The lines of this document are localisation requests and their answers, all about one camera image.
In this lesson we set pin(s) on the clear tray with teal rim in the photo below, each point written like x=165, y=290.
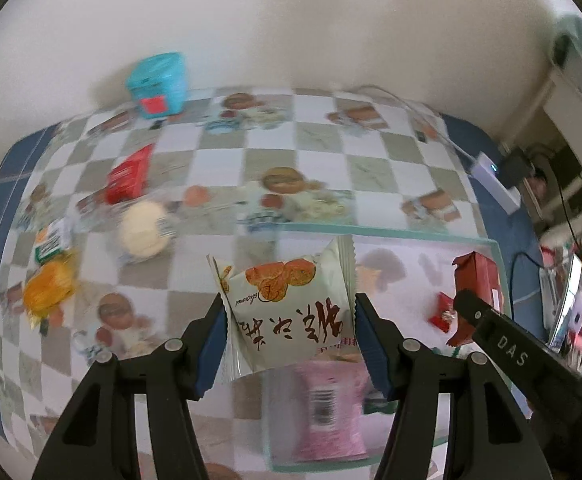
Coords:
x=406, y=265

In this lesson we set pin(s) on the white power strip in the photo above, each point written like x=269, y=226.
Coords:
x=493, y=182

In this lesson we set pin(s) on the checkered printed tablecloth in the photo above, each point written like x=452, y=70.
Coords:
x=321, y=160

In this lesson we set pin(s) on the small red candy packet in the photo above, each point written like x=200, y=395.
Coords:
x=443, y=315

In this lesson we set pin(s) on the pink snack packet with barcode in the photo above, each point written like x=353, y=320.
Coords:
x=331, y=425

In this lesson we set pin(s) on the white shelf unit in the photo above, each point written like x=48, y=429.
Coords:
x=581, y=85

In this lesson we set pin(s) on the black power adapter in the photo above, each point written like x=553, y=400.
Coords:
x=516, y=167

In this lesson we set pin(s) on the red cardboard box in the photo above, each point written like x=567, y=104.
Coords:
x=481, y=272

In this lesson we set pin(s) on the white snack packet orange print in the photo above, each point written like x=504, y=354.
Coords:
x=291, y=310

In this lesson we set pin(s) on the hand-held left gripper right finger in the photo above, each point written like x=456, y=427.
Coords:
x=371, y=350

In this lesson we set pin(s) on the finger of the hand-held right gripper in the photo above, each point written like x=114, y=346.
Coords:
x=516, y=352

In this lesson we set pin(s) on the clear packet with pale bun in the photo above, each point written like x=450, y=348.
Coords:
x=143, y=230

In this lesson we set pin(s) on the red snack packet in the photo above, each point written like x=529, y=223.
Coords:
x=128, y=177

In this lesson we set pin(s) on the pile of assorted small items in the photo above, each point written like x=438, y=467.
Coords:
x=576, y=300

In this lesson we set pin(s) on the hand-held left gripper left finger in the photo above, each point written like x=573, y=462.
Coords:
x=211, y=350

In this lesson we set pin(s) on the teal box with red label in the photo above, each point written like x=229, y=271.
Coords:
x=156, y=77

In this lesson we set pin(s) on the green and white snack packet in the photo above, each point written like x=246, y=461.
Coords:
x=51, y=245

